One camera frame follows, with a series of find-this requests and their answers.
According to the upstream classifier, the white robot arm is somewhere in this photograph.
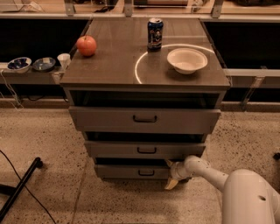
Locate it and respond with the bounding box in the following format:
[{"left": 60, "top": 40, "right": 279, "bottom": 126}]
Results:
[{"left": 165, "top": 156, "right": 280, "bottom": 224}]

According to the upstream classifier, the white cable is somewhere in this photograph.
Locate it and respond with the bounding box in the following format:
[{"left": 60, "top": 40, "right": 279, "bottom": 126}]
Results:
[{"left": 0, "top": 69, "right": 25, "bottom": 111}]

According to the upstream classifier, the white paper cup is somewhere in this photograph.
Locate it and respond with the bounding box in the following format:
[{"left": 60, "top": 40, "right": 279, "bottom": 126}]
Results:
[{"left": 57, "top": 53, "right": 71, "bottom": 70}]

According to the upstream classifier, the black floor cable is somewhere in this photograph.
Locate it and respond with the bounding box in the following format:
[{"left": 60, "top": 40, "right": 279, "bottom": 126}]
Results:
[{"left": 0, "top": 150, "right": 57, "bottom": 224}]

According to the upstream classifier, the red apple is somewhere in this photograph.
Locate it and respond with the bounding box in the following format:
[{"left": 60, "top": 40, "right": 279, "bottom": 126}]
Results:
[{"left": 76, "top": 35, "right": 97, "bottom": 57}]

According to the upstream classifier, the black stand leg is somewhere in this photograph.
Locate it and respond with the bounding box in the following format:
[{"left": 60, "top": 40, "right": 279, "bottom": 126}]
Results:
[{"left": 0, "top": 157, "right": 43, "bottom": 222}]

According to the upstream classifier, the blue patterned bowl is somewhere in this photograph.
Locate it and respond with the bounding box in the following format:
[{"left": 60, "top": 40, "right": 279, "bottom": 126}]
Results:
[{"left": 7, "top": 57, "right": 32, "bottom": 74}]

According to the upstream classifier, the blue soda can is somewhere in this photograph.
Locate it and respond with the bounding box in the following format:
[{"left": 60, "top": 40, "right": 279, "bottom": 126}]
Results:
[{"left": 147, "top": 17, "right": 164, "bottom": 51}]

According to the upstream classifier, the grey top drawer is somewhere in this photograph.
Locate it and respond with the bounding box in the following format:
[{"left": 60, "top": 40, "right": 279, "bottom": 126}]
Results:
[{"left": 69, "top": 106, "right": 221, "bottom": 134}]

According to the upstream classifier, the grey drawer cabinet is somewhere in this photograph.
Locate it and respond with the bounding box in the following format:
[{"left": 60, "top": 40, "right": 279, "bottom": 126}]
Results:
[{"left": 61, "top": 17, "right": 230, "bottom": 168}]

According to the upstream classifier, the grey side shelf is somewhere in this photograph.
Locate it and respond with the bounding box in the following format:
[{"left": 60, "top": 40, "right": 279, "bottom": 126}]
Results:
[{"left": 0, "top": 67, "right": 64, "bottom": 85}]

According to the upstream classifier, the dark blue bowl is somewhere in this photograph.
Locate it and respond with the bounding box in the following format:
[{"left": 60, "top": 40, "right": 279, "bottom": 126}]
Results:
[{"left": 32, "top": 57, "right": 56, "bottom": 72}]

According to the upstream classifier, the grey bottom drawer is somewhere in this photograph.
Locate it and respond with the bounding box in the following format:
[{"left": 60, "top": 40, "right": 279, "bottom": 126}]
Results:
[{"left": 94, "top": 164, "right": 170, "bottom": 179}]

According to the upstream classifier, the grey drawer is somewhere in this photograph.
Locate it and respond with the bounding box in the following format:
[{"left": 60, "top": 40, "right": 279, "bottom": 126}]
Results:
[
  {"left": 69, "top": 106, "right": 221, "bottom": 134},
  {"left": 94, "top": 164, "right": 170, "bottom": 179},
  {"left": 85, "top": 141, "right": 206, "bottom": 159}
]

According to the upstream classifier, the white bowl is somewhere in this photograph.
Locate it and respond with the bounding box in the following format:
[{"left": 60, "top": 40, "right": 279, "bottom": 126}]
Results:
[{"left": 167, "top": 48, "right": 208, "bottom": 74}]

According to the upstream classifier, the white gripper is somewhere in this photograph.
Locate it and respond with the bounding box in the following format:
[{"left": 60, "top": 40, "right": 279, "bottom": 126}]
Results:
[{"left": 164, "top": 159, "right": 192, "bottom": 190}]

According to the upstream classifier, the grey middle drawer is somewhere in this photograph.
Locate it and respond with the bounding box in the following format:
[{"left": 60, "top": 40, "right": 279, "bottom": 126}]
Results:
[{"left": 85, "top": 141, "right": 206, "bottom": 159}]

